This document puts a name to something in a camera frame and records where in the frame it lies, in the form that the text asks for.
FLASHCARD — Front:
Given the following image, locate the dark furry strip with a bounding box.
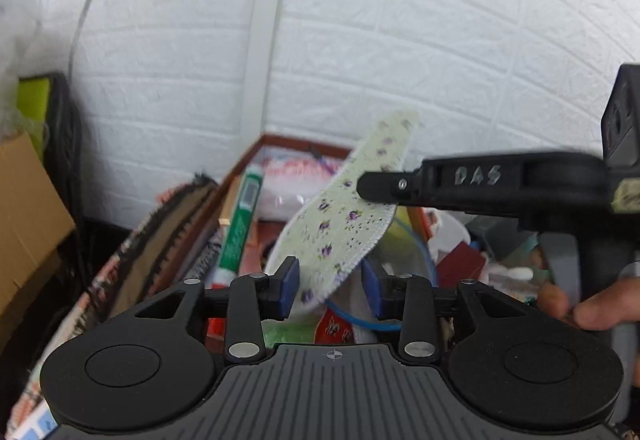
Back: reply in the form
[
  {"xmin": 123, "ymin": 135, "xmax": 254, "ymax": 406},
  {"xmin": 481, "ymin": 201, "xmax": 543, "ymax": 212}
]
[{"xmin": 85, "ymin": 174, "xmax": 222, "ymax": 327}]

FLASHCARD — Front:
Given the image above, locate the green plastic item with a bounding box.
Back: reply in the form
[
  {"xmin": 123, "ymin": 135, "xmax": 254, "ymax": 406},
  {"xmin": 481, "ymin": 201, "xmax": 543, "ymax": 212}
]
[{"xmin": 262, "ymin": 320, "xmax": 316, "ymax": 347}]

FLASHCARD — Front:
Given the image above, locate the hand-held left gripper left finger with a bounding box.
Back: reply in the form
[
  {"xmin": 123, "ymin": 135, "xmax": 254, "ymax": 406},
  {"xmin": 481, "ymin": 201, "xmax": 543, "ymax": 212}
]
[{"xmin": 134, "ymin": 256, "xmax": 302, "ymax": 364}]

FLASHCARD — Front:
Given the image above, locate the letter printed blanket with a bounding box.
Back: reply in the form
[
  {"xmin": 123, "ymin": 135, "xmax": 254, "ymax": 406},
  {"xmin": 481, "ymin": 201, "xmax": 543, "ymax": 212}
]
[{"xmin": 10, "ymin": 240, "xmax": 126, "ymax": 440}]

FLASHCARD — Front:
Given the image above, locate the plain cardboard box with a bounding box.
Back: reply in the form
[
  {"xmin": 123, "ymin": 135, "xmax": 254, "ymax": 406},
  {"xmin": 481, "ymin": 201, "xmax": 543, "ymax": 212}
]
[{"xmin": 0, "ymin": 130, "xmax": 77, "ymax": 346}]

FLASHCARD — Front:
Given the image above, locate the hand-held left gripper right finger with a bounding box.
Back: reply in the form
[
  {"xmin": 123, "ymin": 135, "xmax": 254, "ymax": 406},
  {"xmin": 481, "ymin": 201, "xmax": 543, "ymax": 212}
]
[{"xmin": 361, "ymin": 259, "xmax": 530, "ymax": 364}]

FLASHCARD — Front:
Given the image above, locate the white wall trunking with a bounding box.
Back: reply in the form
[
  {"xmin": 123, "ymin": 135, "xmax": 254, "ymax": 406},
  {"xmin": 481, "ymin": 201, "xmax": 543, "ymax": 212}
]
[{"xmin": 240, "ymin": 0, "xmax": 301, "ymax": 156}]

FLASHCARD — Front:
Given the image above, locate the small dark red box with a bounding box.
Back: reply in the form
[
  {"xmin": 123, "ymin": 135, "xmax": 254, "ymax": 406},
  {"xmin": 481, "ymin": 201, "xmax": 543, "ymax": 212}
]
[{"xmin": 436, "ymin": 240, "xmax": 488, "ymax": 291}]

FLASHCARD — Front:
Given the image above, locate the green toothpaste tube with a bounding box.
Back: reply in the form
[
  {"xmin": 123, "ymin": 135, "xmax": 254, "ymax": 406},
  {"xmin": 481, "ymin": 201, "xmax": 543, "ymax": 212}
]
[{"xmin": 215, "ymin": 171, "xmax": 264, "ymax": 288}]

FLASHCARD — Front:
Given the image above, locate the yellow green bag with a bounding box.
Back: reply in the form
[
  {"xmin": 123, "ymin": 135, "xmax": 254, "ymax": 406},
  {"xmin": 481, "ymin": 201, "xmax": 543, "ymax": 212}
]
[{"xmin": 17, "ymin": 77, "xmax": 53, "ymax": 146}]

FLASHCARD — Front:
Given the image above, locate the clear plastic bag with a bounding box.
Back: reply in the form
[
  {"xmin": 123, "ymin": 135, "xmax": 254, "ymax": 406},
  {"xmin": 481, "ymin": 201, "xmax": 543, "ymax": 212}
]
[{"xmin": 257, "ymin": 146, "xmax": 351, "ymax": 222}]

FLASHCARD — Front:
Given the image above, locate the red white patterned packet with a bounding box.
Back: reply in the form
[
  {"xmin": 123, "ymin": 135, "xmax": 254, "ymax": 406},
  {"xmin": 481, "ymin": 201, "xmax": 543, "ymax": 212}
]
[{"xmin": 312, "ymin": 310, "xmax": 368, "ymax": 346}]

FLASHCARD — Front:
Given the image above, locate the black plastic crate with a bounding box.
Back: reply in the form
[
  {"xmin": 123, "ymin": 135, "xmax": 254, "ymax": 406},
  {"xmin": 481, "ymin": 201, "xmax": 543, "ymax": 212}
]
[{"xmin": 50, "ymin": 72, "xmax": 87, "ymax": 231}]

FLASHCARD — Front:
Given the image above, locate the dark brown box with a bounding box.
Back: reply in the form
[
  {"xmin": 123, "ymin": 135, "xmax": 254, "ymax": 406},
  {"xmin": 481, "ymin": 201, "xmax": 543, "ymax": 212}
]
[{"xmin": 200, "ymin": 134, "xmax": 451, "ymax": 351}]

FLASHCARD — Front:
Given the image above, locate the person's right hand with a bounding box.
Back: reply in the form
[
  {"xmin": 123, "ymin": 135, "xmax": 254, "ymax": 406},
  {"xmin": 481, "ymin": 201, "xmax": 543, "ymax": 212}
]
[{"xmin": 537, "ymin": 270, "xmax": 640, "ymax": 332}]

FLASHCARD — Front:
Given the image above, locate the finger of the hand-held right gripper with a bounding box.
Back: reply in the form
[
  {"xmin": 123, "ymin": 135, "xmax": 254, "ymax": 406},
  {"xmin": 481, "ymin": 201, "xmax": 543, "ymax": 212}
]
[{"xmin": 357, "ymin": 151, "xmax": 525, "ymax": 219}]

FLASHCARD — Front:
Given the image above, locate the floral fabric insole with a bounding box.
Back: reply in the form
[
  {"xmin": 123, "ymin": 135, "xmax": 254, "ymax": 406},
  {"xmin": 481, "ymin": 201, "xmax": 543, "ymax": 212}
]
[{"xmin": 277, "ymin": 109, "xmax": 426, "ymax": 319}]

